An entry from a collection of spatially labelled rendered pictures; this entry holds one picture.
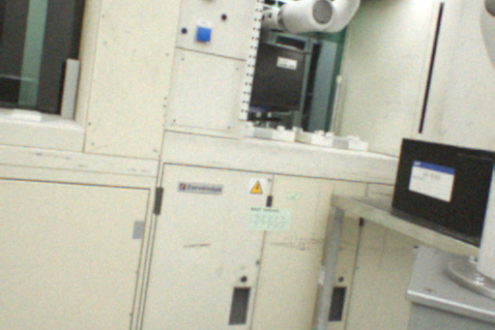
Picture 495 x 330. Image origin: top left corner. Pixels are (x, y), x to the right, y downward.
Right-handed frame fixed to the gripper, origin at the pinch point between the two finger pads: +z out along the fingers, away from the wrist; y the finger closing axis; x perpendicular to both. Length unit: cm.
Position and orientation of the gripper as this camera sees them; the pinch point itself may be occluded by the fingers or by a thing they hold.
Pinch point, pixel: (264, 23)
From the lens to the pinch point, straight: 160.2
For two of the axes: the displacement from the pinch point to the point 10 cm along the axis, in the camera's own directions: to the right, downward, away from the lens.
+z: -4.4, -1.2, 8.9
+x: 1.4, -9.9, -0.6
